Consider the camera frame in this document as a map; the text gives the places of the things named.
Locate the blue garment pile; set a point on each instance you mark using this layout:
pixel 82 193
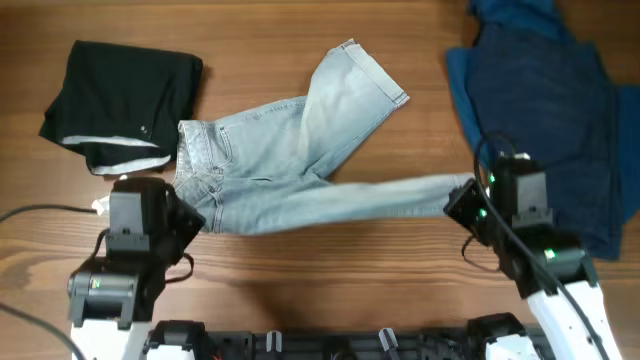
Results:
pixel 526 76

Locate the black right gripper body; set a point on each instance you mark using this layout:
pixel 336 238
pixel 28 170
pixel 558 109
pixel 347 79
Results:
pixel 463 206

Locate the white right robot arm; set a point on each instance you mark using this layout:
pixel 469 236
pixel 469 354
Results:
pixel 553 272

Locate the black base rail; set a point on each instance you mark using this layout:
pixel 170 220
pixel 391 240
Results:
pixel 431 344

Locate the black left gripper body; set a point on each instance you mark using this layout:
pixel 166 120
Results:
pixel 186 220

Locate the folded black shorts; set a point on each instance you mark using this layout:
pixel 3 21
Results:
pixel 119 106

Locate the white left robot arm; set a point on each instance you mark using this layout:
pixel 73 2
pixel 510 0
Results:
pixel 112 294

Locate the light blue denim shorts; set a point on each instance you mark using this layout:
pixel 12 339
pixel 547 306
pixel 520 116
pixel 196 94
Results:
pixel 266 170

